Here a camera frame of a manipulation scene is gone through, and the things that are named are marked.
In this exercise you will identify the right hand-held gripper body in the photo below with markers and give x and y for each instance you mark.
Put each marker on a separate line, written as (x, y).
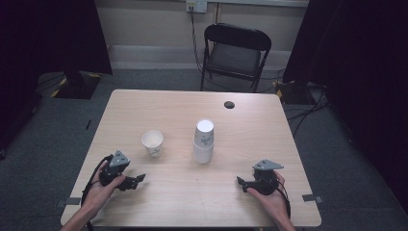
(266, 179)

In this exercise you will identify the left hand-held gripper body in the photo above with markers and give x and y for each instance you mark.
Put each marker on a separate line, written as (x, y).
(112, 170)

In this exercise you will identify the white paper cup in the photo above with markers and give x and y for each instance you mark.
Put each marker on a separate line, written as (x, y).
(202, 154)
(204, 133)
(153, 142)

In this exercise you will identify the person's right hand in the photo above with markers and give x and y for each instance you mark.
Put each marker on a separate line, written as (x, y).
(272, 203)

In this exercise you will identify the person's left hand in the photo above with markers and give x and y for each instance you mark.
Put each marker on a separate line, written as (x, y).
(99, 194)

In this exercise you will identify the grey tape strip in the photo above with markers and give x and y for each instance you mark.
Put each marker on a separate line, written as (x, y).
(312, 198)
(69, 201)

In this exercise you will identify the black round table grommet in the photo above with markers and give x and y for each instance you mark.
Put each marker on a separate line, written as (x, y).
(229, 104)

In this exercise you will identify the black stand base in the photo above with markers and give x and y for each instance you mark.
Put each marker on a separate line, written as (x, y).
(77, 85)
(293, 91)

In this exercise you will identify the black folding chair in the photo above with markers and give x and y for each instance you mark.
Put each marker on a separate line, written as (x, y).
(235, 57)

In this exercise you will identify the black curtain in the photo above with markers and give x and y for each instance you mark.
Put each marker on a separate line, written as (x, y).
(359, 80)
(48, 48)

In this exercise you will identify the white wall socket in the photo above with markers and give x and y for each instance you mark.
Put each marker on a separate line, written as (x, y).
(196, 5)

